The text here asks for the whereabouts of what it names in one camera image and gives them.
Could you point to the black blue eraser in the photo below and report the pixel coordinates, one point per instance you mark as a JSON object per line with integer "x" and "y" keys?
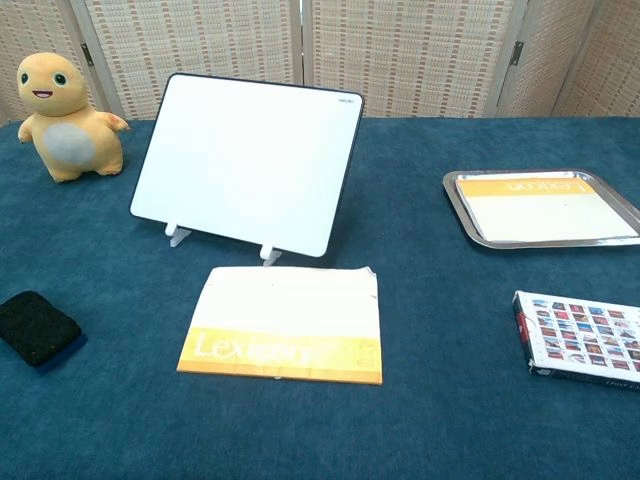
{"x": 35, "y": 327}

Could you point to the white board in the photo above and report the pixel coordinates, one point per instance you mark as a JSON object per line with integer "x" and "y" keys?
{"x": 247, "y": 162}

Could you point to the yellow white Lexicon book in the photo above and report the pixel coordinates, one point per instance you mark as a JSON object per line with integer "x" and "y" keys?
{"x": 285, "y": 320}
{"x": 540, "y": 205}

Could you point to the silver metal tray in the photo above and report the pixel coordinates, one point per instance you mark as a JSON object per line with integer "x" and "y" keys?
{"x": 462, "y": 200}

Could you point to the blue carpet table cover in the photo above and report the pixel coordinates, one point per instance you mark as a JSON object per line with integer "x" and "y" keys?
{"x": 320, "y": 430}

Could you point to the woven folding screen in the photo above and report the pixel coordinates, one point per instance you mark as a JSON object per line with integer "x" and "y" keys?
{"x": 320, "y": 50}

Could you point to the orange plush dinosaur toy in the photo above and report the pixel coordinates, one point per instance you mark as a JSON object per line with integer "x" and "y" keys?
{"x": 67, "y": 117}

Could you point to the book with photo grid cover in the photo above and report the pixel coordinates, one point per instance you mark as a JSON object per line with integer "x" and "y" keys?
{"x": 585, "y": 335}

